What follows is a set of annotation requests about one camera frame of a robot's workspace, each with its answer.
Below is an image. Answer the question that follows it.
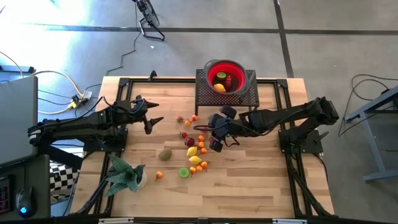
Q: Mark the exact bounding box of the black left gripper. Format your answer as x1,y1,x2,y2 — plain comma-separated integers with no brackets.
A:
123,95,165,136

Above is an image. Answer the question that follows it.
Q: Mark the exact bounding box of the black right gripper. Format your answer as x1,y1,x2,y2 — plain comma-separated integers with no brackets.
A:
207,105,240,153

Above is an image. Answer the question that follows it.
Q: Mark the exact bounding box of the red collapsible colander bowl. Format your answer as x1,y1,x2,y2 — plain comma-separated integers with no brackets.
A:
203,58,250,97

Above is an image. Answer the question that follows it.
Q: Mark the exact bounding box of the black kitchen knife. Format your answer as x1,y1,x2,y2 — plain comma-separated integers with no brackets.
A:
246,70,256,94

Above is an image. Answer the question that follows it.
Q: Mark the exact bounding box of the black perforated metal shelf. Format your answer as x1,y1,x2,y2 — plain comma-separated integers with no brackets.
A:
195,68,260,116

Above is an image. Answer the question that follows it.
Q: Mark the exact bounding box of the green-yellow mango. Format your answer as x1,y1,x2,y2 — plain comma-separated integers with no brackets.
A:
157,147,173,162

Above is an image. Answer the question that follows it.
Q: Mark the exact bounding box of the white power strip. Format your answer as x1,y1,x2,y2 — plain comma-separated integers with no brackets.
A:
70,90,93,110

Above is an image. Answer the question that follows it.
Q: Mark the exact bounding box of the green plant in white pot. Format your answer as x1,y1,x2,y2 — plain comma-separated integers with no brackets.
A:
104,154,148,197

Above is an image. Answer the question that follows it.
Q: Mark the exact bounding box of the black floor fan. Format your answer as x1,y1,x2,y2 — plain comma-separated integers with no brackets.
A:
132,0,166,42

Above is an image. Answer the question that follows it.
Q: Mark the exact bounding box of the black white checkerboard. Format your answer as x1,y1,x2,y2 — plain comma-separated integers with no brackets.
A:
49,161,81,200

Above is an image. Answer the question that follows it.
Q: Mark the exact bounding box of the white label strip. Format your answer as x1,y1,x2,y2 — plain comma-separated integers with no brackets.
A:
98,217,134,224
272,218,308,224

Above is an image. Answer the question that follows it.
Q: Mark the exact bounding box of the dark desk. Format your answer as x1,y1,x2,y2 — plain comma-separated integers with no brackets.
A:
0,154,52,220

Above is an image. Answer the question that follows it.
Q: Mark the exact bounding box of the grey monitor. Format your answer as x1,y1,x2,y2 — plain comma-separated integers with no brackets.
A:
0,75,39,167

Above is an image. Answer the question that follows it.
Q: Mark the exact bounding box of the black keyboard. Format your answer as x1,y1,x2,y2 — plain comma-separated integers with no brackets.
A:
0,176,14,215

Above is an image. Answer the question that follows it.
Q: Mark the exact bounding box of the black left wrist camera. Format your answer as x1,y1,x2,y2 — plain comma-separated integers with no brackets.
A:
130,98,145,113

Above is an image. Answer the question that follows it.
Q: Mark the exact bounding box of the black aluminium table frame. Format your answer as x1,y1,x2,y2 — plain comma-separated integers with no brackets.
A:
70,77,335,218

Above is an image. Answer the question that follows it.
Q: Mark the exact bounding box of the black fan cable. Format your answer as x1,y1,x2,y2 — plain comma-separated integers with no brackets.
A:
105,29,141,77

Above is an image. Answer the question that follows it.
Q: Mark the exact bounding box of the yellow floor cable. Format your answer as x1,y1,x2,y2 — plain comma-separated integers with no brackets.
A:
30,70,84,115

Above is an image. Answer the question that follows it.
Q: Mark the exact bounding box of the black floor cable loop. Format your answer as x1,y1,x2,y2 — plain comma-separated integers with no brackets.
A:
346,73,398,125

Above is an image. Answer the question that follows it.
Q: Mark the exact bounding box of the blue-grey table frame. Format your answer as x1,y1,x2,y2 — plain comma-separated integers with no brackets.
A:
343,85,398,183

